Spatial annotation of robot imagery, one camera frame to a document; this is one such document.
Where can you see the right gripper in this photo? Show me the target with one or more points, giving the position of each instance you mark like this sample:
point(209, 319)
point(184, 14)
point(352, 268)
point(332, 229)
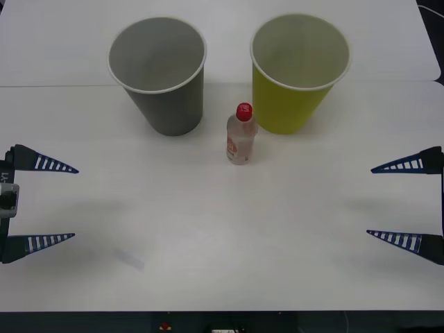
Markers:
point(443, 197)

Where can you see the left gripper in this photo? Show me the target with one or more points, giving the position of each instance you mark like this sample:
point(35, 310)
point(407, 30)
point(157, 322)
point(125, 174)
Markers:
point(7, 171)

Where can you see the clear bottle with red cap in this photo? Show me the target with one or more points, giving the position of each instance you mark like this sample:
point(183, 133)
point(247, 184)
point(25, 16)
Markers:
point(240, 145)

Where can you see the yellow-green plastic waste bin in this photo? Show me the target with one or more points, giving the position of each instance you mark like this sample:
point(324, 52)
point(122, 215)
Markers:
point(288, 104)

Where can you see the red round button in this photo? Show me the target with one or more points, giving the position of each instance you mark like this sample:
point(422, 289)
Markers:
point(164, 326)

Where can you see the grey plastic waste bin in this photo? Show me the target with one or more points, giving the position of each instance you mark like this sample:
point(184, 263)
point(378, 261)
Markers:
point(156, 69)

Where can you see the left arm wrist camera box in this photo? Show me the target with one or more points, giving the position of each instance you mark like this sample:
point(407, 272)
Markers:
point(8, 199)

